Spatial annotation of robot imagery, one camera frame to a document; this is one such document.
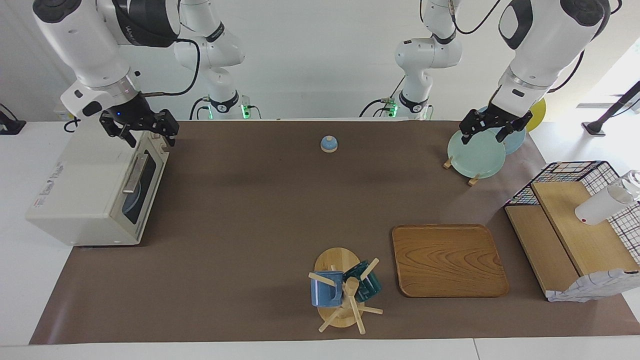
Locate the light blue plate in rack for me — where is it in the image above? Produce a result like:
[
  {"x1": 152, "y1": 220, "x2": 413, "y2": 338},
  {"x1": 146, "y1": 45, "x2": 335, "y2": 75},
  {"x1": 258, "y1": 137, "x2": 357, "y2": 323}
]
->
[{"x1": 477, "y1": 105, "x2": 527, "y2": 156}]

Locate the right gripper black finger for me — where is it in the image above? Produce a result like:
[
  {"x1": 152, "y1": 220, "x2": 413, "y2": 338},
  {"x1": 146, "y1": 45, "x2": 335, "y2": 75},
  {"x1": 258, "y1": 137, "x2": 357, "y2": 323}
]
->
[
  {"x1": 100, "y1": 112, "x2": 137, "y2": 148},
  {"x1": 159, "y1": 110, "x2": 180, "y2": 147}
]

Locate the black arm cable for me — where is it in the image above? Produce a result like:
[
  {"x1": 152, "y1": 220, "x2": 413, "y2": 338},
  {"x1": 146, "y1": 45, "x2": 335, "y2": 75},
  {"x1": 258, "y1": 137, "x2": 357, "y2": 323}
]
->
[
  {"x1": 137, "y1": 37, "x2": 202, "y2": 97},
  {"x1": 447, "y1": 0, "x2": 623, "y2": 94}
]

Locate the light blue round plate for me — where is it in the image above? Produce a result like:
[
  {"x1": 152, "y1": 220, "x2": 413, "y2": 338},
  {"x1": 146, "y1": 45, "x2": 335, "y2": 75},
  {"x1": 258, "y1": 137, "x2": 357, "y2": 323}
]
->
[{"x1": 122, "y1": 180, "x2": 143, "y2": 223}]

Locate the blue mug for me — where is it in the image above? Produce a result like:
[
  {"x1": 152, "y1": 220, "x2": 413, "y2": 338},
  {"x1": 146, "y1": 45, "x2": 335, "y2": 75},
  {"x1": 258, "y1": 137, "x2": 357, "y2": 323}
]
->
[{"x1": 310, "y1": 270, "x2": 345, "y2": 307}]

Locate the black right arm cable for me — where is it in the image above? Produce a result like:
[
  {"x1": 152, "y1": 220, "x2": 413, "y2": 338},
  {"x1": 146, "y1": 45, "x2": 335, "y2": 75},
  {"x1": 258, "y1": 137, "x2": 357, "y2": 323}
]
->
[{"x1": 137, "y1": 37, "x2": 202, "y2": 97}]

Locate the wooden shelf with mesh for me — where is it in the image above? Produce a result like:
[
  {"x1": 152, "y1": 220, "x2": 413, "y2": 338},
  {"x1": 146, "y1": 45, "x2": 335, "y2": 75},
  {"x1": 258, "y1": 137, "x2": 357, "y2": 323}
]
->
[{"x1": 547, "y1": 269, "x2": 640, "y2": 303}]

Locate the white cup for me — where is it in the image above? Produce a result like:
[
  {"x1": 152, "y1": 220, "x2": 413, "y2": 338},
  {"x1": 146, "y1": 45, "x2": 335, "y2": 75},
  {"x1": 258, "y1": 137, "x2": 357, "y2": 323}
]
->
[{"x1": 575, "y1": 170, "x2": 640, "y2": 226}]

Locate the wooden mug tree stand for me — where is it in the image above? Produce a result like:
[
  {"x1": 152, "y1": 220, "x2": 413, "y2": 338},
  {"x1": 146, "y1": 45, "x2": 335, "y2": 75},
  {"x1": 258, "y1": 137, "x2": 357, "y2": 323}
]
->
[{"x1": 308, "y1": 247, "x2": 384, "y2": 335}]

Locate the dark green mug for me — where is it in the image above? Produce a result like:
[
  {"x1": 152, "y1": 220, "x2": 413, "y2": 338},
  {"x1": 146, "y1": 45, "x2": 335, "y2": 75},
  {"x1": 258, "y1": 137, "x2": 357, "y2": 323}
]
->
[{"x1": 343, "y1": 260, "x2": 383, "y2": 303}]

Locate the wooden two-tier shelf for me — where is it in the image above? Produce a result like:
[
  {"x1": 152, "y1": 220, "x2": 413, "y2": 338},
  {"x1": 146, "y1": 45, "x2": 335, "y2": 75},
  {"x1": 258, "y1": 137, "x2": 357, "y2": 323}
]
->
[{"x1": 505, "y1": 181, "x2": 640, "y2": 301}]

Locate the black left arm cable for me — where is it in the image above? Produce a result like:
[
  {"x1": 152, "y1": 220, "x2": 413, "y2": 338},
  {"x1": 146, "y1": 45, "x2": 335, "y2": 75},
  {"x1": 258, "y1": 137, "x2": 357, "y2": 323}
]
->
[{"x1": 447, "y1": 0, "x2": 623, "y2": 94}]

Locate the wooden serving tray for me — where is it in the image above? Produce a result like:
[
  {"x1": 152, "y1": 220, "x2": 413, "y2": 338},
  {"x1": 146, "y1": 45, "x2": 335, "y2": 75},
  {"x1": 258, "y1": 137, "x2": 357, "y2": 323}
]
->
[{"x1": 391, "y1": 224, "x2": 510, "y2": 299}]

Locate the yellow plate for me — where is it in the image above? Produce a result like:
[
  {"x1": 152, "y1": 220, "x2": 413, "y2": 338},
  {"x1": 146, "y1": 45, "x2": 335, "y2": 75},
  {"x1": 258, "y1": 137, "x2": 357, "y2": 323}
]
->
[{"x1": 525, "y1": 97, "x2": 547, "y2": 133}]

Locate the wooden plate rack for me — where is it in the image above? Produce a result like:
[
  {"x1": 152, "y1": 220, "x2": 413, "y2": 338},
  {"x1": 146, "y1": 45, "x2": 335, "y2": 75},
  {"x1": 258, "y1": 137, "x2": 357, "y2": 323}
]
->
[{"x1": 443, "y1": 155, "x2": 482, "y2": 187}]

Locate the oven door with glass window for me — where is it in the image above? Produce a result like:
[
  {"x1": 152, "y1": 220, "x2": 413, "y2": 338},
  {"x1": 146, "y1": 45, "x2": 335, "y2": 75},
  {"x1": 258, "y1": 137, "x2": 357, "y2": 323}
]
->
[{"x1": 116, "y1": 131, "x2": 171, "y2": 246}]

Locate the pale green plate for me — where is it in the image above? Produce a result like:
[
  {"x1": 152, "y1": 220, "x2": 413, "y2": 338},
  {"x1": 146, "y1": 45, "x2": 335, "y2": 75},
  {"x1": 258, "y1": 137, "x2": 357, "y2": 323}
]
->
[{"x1": 447, "y1": 127, "x2": 507, "y2": 179}]

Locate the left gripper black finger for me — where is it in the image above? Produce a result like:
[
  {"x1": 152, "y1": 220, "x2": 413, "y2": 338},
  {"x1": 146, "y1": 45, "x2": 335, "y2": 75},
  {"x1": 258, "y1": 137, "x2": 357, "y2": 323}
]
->
[
  {"x1": 495, "y1": 112, "x2": 533, "y2": 143},
  {"x1": 459, "y1": 111, "x2": 485, "y2": 146}
]

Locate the black stand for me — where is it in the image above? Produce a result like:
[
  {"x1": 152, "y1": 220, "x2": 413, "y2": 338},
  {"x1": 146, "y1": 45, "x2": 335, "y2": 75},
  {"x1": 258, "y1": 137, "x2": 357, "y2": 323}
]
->
[
  {"x1": 582, "y1": 80, "x2": 640, "y2": 137},
  {"x1": 0, "y1": 104, "x2": 27, "y2": 136}
]

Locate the black wire basket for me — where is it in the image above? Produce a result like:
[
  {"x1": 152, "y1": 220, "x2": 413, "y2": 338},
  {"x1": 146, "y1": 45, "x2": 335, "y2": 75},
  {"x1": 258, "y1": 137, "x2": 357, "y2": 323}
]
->
[{"x1": 504, "y1": 161, "x2": 640, "y2": 266}]

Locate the beige toaster oven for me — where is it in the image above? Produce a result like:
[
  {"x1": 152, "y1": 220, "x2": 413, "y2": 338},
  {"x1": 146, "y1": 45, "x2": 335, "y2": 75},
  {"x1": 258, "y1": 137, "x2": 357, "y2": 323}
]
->
[{"x1": 26, "y1": 120, "x2": 171, "y2": 247}]

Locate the brown table mat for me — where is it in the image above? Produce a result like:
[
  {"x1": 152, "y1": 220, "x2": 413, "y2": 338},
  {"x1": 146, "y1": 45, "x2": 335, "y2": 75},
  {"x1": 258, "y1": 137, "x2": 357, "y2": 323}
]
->
[{"x1": 29, "y1": 120, "x2": 640, "y2": 346}]

